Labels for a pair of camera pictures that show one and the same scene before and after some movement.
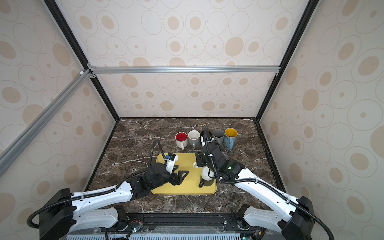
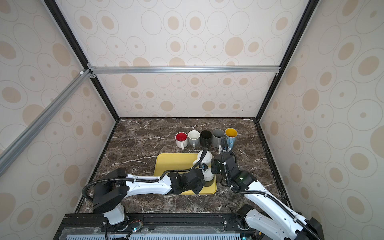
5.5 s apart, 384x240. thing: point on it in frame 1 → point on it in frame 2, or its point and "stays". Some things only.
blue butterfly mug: [230, 135] stays
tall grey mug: [218, 135] stays
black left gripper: [178, 181] → [200, 185]
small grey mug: [194, 137] stays
